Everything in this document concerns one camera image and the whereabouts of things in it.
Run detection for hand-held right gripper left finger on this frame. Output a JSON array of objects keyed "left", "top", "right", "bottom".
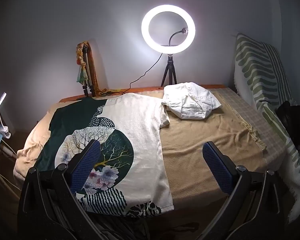
[{"left": 17, "top": 139, "right": 102, "bottom": 240}]

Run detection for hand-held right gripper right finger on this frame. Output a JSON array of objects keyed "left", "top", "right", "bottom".
[{"left": 202, "top": 141, "right": 288, "bottom": 240}]

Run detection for green and cream printed t-shirt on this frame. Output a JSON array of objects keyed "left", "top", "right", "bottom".
[{"left": 36, "top": 92, "right": 175, "bottom": 218}]

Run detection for beige blanket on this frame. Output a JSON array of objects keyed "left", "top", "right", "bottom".
[{"left": 13, "top": 90, "right": 268, "bottom": 213}]

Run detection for checked bed sheet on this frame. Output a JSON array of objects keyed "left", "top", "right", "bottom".
[{"left": 210, "top": 87, "right": 290, "bottom": 180}]

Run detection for white folded shorts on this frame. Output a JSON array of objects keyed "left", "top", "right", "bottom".
[{"left": 161, "top": 82, "right": 223, "bottom": 120}]

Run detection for dark cloth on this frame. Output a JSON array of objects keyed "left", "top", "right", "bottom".
[{"left": 47, "top": 200, "right": 199, "bottom": 240}]

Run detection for folded silver tripod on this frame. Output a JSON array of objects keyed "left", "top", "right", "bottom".
[{"left": 81, "top": 45, "right": 95, "bottom": 97}]

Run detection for black bag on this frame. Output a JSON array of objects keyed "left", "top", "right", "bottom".
[{"left": 276, "top": 101, "right": 300, "bottom": 153}]

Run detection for orange patterned cloth strip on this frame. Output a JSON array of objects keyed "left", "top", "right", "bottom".
[{"left": 87, "top": 42, "right": 102, "bottom": 96}]

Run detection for colourful scarf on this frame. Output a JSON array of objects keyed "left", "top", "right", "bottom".
[{"left": 76, "top": 41, "right": 90, "bottom": 84}]

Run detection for white clip lamp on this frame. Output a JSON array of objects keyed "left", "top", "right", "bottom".
[{"left": 0, "top": 92, "right": 12, "bottom": 139}]

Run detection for striped green white pillow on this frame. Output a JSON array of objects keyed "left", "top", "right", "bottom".
[{"left": 233, "top": 32, "right": 300, "bottom": 227}]

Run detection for black gooseneck phone holder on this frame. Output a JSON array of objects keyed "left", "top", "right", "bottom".
[{"left": 168, "top": 27, "right": 189, "bottom": 46}]

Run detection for orange wooden bed frame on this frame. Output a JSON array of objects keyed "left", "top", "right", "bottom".
[{"left": 59, "top": 84, "right": 225, "bottom": 103}]

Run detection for black power cable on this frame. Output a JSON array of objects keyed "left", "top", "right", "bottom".
[{"left": 129, "top": 53, "right": 163, "bottom": 93}]

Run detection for black ring light tripod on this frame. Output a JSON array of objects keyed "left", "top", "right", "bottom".
[{"left": 161, "top": 54, "right": 177, "bottom": 87}]

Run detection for white ring light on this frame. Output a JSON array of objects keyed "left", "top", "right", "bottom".
[{"left": 141, "top": 5, "right": 196, "bottom": 55}]

